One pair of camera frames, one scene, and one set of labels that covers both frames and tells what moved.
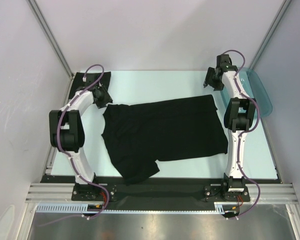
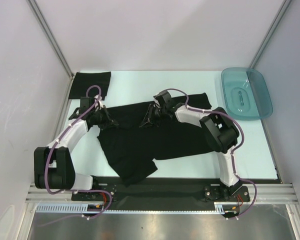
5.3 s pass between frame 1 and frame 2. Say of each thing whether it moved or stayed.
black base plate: stayed
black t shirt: stayed
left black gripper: moved
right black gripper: moved
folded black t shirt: stayed
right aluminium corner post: stayed
